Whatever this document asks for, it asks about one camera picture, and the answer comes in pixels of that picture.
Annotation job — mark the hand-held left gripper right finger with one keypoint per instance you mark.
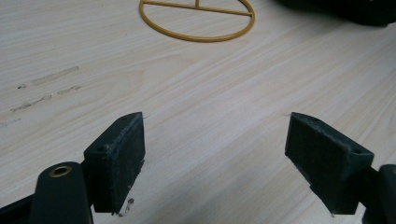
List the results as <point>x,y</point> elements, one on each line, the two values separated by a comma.
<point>327,165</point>

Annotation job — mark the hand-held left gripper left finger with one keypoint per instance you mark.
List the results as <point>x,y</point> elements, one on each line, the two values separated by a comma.
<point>120,168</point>

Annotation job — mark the black object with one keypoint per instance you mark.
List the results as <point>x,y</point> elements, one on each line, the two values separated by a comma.
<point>351,11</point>

